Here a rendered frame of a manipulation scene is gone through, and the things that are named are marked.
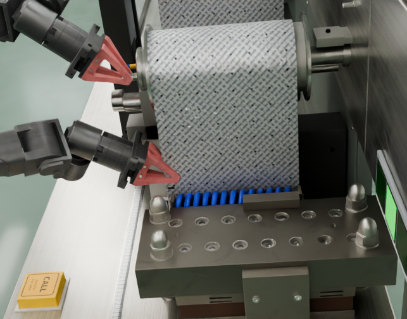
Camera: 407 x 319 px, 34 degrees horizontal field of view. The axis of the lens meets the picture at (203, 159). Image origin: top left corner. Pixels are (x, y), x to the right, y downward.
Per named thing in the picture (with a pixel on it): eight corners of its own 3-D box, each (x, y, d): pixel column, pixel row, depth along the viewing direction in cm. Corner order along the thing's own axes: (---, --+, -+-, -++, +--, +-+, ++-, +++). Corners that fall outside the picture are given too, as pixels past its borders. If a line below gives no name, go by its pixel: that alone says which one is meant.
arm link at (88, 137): (62, 137, 108) (73, 111, 111) (54, 157, 113) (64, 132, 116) (102, 152, 109) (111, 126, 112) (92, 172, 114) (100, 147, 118)
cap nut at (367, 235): (352, 235, 103) (353, 212, 101) (376, 233, 103) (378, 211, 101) (357, 250, 100) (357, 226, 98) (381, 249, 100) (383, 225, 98)
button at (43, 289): (29, 282, 121) (26, 272, 120) (66, 280, 120) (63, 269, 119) (19, 309, 115) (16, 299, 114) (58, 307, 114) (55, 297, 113)
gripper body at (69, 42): (74, 81, 105) (32, 57, 103) (85, 57, 114) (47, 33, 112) (93, 50, 102) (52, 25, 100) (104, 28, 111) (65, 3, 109)
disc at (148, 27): (159, 81, 122) (147, 8, 113) (162, 81, 122) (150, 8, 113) (154, 129, 111) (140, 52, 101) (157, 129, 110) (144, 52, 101)
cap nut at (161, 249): (151, 247, 105) (147, 225, 103) (173, 245, 105) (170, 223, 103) (149, 262, 102) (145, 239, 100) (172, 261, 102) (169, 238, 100)
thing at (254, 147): (168, 202, 119) (155, 111, 109) (299, 193, 117) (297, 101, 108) (168, 204, 118) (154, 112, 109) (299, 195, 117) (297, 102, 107)
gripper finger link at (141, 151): (170, 207, 114) (119, 188, 112) (172, 184, 120) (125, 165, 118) (186, 178, 110) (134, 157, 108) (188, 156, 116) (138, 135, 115)
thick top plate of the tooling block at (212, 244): (149, 236, 118) (144, 209, 115) (375, 223, 115) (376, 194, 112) (139, 299, 104) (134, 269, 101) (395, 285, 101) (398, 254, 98)
